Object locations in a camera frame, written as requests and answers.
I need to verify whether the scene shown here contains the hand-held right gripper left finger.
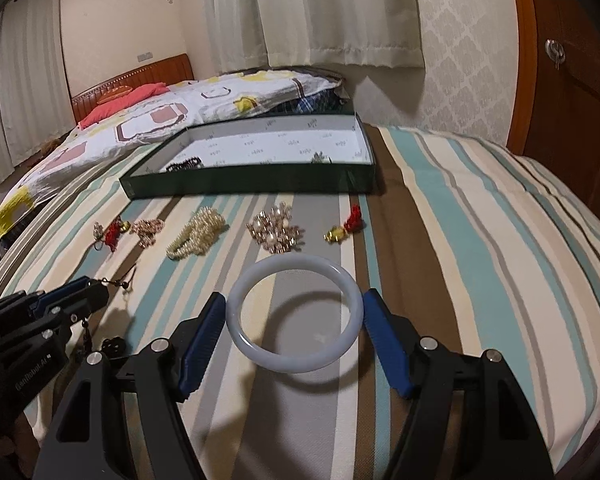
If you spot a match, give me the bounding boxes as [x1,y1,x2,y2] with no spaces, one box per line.
[30,292,227,480]

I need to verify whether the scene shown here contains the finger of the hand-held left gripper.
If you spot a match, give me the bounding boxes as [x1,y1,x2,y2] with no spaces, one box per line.
[0,275,110,322]
[0,297,106,363]

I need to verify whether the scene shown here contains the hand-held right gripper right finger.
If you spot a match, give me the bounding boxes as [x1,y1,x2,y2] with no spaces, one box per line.
[362,288,556,480]

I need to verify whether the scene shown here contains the black bead cord pendant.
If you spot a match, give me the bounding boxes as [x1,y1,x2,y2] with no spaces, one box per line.
[80,265,138,361]

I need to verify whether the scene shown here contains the red and gold charm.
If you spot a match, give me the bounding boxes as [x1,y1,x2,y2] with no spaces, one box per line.
[92,216,132,253]
[323,205,365,243]

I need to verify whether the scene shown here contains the white jade bangle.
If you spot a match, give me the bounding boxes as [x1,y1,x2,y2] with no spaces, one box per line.
[225,258,365,374]

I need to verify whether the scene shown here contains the gold bead cluster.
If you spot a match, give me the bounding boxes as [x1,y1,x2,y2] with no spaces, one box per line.
[131,218,166,247]

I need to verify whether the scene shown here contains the pearl and gold bracelet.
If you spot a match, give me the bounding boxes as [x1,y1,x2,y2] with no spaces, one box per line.
[246,203,306,254]

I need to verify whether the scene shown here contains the dark green tray box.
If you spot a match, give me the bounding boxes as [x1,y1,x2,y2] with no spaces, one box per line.
[118,112,378,200]

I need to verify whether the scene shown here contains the striped bed sheet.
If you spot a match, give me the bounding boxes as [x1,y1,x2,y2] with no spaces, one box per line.
[0,122,600,480]

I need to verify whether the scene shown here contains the bed with patterned quilt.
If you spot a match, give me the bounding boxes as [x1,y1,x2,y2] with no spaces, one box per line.
[0,67,348,248]

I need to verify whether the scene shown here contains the pink pillow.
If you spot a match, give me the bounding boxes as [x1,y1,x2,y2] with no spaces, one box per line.
[78,83,172,129]

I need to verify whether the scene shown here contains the small orange cushion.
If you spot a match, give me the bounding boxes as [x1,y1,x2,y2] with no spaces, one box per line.
[97,85,133,106]

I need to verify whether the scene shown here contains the white window curtain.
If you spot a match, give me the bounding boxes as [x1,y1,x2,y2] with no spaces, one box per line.
[0,0,78,188]

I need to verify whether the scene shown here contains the wooden headboard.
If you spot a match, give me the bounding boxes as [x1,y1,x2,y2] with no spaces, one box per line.
[70,53,196,126]

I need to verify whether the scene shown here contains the blue plaid bedding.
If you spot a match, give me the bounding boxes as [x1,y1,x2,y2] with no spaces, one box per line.
[270,87,353,116]

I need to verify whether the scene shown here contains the wooden door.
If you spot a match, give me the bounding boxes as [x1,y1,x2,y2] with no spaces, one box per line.
[505,0,600,221]

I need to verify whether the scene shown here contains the white sheer curtain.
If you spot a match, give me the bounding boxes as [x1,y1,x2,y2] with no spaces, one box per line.
[205,0,271,73]

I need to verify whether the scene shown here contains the cream thick curtain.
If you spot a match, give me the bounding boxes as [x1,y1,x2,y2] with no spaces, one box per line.
[250,0,426,70]

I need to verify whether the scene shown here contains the metal door lock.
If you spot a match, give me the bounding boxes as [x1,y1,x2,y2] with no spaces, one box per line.
[545,37,567,68]

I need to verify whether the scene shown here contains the dark red bead bracelet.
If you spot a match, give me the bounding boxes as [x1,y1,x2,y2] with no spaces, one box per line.
[166,156,203,173]

